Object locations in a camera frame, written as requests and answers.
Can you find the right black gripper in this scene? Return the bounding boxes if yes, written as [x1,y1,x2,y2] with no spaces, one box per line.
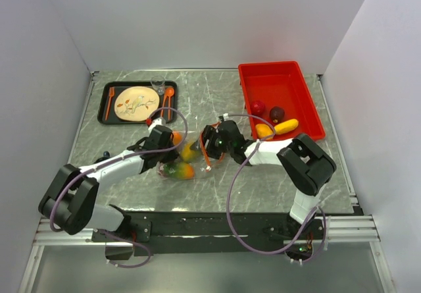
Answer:
[189,125,234,161]

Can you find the yellow fake lemon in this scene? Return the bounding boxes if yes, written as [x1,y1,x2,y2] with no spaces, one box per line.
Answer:
[180,143,200,163]

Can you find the clear zip top bag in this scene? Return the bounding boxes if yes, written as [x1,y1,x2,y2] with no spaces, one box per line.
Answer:
[156,122,225,180]

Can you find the green orange fake mango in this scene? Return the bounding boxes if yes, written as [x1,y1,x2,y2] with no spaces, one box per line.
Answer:
[161,161,195,180]

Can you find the orange fake fruit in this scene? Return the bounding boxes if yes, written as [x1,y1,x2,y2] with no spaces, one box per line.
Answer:
[255,123,275,140]

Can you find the red fake apple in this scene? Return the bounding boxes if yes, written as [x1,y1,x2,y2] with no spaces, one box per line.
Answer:
[251,100,266,116]

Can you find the dark purple fake plum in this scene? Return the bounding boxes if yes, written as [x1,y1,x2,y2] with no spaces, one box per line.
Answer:
[269,106,285,124]

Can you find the yellow fake fruit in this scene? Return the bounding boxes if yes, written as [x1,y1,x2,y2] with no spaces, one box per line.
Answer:
[274,119,299,135]

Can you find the purple fake grapes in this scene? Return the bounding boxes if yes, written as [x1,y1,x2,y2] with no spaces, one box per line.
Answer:
[157,163,166,177]

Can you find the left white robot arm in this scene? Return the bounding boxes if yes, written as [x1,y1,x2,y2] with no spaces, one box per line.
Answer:
[38,125,178,242]

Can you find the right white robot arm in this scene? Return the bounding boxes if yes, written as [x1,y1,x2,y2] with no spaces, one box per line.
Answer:
[187,120,337,239]

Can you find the beige bird plate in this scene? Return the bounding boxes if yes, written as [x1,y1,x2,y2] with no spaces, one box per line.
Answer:
[114,86,160,122]

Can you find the dark blue object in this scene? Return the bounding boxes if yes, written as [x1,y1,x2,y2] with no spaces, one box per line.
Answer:
[94,151,111,164]

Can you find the orange plastic spoon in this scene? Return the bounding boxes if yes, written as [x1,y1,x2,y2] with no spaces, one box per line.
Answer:
[164,86,175,98]

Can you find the black serving tray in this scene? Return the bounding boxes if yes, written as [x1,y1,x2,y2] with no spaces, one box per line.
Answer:
[97,80,178,125]

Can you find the clear plastic cup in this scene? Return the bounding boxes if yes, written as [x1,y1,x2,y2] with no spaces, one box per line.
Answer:
[151,76,165,95]

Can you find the orange plastic fork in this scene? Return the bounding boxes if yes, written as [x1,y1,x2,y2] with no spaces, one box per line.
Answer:
[104,87,115,121]

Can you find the red plastic bin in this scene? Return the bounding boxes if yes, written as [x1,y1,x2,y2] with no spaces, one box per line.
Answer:
[238,61,326,141]

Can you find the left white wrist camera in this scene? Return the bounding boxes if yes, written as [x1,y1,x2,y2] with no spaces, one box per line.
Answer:
[146,117,166,134]

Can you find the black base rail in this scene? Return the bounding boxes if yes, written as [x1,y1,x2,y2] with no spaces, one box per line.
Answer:
[90,205,330,261]

